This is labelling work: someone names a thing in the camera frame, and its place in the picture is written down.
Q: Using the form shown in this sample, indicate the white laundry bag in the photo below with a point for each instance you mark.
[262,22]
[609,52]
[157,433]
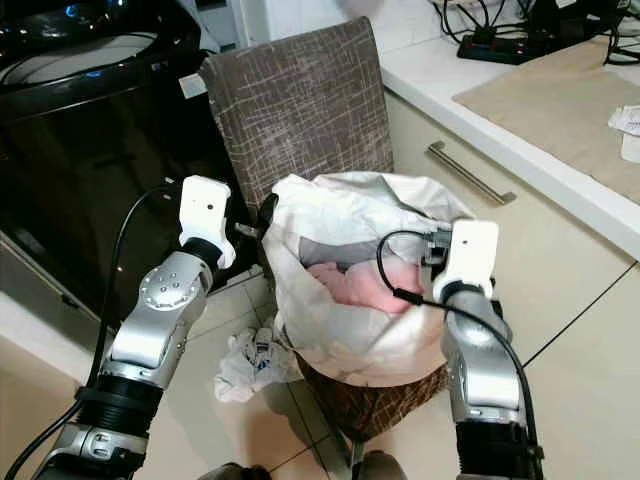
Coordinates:
[360,215]

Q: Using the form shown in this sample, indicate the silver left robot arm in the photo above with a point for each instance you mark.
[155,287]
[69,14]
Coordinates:
[155,320]

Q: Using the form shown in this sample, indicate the black top-load washing machine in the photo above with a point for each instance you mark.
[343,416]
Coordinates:
[100,170]

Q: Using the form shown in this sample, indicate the pink garment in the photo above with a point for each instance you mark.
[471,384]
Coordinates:
[360,288]

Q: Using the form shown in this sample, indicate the brown patterned fabric chair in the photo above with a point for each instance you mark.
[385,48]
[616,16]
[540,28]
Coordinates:
[300,100]

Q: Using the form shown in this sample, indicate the beige kitchen cabinet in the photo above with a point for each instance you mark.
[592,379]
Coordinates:
[560,270]

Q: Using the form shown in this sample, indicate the white washer sticker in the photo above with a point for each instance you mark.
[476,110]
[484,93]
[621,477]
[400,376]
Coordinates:
[192,85]

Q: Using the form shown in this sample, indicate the crumpled white cloth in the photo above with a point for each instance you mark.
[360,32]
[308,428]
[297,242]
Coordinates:
[255,365]

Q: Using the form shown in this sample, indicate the beige counter mat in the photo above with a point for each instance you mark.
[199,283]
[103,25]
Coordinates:
[560,120]

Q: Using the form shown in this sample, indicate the dark robot right foot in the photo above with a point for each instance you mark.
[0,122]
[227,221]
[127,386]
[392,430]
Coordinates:
[380,467]

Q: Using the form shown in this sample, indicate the dark robot foot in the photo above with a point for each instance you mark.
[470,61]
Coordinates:
[380,467]
[226,472]

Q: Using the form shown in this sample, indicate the black power strip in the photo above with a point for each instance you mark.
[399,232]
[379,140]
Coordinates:
[520,46]

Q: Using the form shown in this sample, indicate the white crumpled paper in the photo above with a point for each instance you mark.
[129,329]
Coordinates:
[628,125]

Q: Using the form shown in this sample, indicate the dark robot left foot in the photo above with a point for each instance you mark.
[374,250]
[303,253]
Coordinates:
[226,472]

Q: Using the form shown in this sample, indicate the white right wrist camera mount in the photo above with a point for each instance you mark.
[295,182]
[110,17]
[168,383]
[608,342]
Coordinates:
[472,255]

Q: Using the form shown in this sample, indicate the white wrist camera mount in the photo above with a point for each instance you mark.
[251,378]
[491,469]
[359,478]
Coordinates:
[205,212]
[472,255]

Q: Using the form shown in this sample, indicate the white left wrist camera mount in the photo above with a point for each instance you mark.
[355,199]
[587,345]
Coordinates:
[205,212]

